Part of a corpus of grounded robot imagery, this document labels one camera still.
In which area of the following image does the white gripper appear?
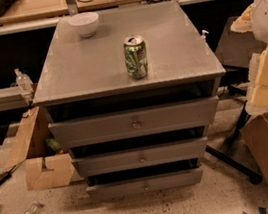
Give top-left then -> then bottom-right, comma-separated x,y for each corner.
245,46 -> 268,116

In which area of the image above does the grey bottom drawer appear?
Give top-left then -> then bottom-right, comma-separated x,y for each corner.
86,168 -> 203,200

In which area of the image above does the grey drawer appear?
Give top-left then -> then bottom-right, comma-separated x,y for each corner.
72,137 -> 207,178
49,97 -> 218,149
86,168 -> 203,200

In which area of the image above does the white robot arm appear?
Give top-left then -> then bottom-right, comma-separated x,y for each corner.
231,0 -> 268,116

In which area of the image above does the grey top drawer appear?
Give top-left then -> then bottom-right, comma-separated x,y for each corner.
49,97 -> 218,149

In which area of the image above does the grey drawer cabinet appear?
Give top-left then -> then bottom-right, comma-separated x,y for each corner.
20,0 -> 241,195

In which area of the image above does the grey middle drawer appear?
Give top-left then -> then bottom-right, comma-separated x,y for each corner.
72,137 -> 207,178

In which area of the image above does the black folding chair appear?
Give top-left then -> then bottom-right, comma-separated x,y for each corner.
206,16 -> 264,185

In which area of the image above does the small white pump bottle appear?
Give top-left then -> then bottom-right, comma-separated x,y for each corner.
201,29 -> 209,41

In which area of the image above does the green soda can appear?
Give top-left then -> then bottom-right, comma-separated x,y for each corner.
123,35 -> 148,80

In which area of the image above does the white bowl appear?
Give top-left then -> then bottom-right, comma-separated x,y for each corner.
68,12 -> 100,38

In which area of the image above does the cardboard box left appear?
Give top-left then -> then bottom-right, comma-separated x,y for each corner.
5,107 -> 81,190

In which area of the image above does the clear sanitizer bottle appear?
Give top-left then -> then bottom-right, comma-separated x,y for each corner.
14,69 -> 33,93

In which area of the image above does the black power adapter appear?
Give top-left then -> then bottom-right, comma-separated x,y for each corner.
0,163 -> 21,186

